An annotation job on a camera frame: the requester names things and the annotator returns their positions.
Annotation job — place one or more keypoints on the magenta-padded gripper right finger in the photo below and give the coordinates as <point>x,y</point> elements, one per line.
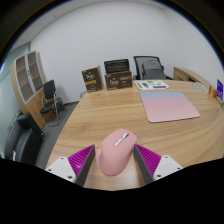
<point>166,165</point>

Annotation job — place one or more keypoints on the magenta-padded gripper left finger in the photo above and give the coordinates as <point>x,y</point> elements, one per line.
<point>60,166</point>

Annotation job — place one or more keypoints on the pink computer mouse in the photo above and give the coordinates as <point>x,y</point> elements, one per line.
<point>115,156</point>

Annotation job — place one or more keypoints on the pink and blue mouse pad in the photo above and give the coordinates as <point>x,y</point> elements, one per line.
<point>168,106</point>

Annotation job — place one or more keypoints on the black armchair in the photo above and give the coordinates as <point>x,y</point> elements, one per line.
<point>23,140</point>

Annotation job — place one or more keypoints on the black visitor chair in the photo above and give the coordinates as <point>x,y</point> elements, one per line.
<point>49,91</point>

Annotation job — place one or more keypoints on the white sheet with coloured stickers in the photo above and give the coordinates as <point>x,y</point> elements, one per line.
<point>151,85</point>

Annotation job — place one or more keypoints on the white round disc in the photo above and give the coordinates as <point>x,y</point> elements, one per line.
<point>200,86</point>

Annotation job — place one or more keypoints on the small orange wooden stand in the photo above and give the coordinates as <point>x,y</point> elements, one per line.
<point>212,91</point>

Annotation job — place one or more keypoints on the wooden shelf unit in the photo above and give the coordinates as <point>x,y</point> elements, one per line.
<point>28,83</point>

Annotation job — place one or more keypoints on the wooden side desk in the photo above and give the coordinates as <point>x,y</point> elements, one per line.
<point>186,75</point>

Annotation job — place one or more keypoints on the purple card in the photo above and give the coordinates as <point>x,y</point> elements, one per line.
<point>219,89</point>

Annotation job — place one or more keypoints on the tall brown cardboard box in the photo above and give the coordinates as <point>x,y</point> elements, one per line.
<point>92,80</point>

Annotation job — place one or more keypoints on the grey backpack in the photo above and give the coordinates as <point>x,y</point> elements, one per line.
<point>153,70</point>

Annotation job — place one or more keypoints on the wide brown cardboard box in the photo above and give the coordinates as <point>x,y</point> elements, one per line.
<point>118,81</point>

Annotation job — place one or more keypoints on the black mesh office chair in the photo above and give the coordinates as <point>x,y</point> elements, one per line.
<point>138,65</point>

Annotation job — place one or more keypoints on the black cardboard box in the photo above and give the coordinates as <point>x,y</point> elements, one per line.
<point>116,65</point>

